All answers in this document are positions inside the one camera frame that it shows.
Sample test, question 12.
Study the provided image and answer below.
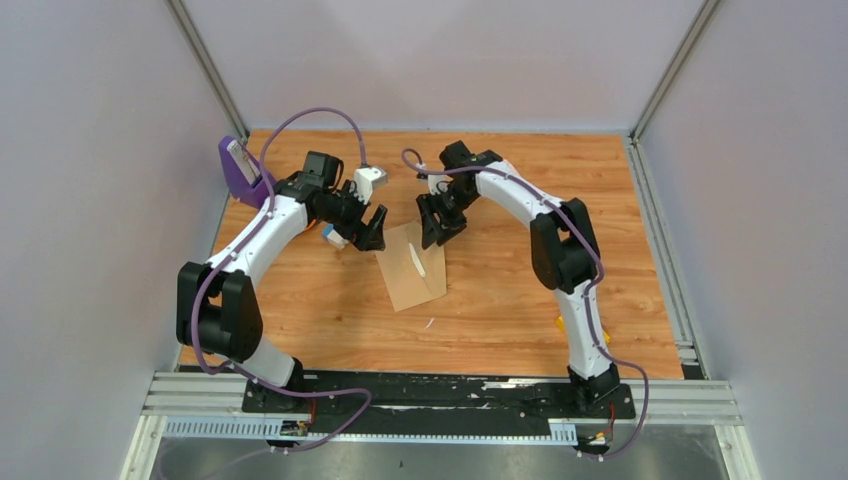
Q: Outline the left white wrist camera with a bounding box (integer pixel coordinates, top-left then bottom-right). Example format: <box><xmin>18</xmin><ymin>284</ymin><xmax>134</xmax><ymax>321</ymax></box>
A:
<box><xmin>353</xmin><ymin>166</ymin><xmax>388</xmax><ymax>204</ymax></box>

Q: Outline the blue white toy block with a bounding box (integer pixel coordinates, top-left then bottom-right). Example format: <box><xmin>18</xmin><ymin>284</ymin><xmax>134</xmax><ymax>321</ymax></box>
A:
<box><xmin>322</xmin><ymin>224</ymin><xmax>349</xmax><ymax>250</ymax></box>

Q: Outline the purple holder stand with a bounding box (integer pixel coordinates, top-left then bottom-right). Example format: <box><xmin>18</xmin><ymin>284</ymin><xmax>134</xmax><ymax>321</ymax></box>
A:
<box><xmin>218</xmin><ymin>136</ymin><xmax>276</xmax><ymax>210</ymax></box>

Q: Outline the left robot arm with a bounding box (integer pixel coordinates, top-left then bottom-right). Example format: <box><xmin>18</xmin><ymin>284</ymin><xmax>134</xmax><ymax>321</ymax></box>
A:
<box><xmin>176</xmin><ymin>151</ymin><xmax>388</xmax><ymax>413</ymax></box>

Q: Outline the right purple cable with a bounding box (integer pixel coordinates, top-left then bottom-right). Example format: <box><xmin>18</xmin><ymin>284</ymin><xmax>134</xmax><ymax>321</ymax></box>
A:
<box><xmin>400</xmin><ymin>146</ymin><xmax>651</xmax><ymax>462</ymax></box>

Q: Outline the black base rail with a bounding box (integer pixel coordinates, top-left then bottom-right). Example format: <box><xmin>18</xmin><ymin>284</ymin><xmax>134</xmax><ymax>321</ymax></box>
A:
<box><xmin>241</xmin><ymin>370</ymin><xmax>638</xmax><ymax>437</ymax></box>

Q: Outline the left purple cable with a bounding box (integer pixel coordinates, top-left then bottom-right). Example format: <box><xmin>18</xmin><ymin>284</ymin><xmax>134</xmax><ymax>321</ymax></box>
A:
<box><xmin>189</xmin><ymin>106</ymin><xmax>374</xmax><ymax>455</ymax></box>

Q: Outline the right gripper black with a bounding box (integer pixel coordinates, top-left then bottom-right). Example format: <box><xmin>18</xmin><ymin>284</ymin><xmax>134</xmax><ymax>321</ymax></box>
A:
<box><xmin>419</xmin><ymin>185</ymin><xmax>480</xmax><ymax>250</ymax></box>

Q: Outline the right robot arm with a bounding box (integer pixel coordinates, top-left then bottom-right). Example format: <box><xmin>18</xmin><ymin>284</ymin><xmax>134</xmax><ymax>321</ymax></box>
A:
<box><xmin>401</xmin><ymin>141</ymin><xmax>621</xmax><ymax>418</ymax></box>

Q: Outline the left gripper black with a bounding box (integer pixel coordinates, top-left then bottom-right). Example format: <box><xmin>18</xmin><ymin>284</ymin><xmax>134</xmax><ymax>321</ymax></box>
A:
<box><xmin>316</xmin><ymin>181</ymin><xmax>387</xmax><ymax>253</ymax></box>

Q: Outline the brown paper envelope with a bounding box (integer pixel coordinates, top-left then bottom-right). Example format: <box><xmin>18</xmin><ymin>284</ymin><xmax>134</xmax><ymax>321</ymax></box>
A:
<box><xmin>376</xmin><ymin>221</ymin><xmax>447</xmax><ymax>312</ymax></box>

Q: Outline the beige letter paper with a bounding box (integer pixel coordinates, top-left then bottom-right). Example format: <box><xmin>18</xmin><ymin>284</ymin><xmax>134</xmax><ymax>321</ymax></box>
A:
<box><xmin>408</xmin><ymin>243</ymin><xmax>427</xmax><ymax>278</ymax></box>

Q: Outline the purple cable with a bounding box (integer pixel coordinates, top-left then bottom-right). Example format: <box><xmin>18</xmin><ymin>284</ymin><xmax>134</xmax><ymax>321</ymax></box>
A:
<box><xmin>189</xmin><ymin>106</ymin><xmax>374</xmax><ymax>455</ymax></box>
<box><xmin>400</xmin><ymin>146</ymin><xmax>651</xmax><ymax>462</ymax></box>

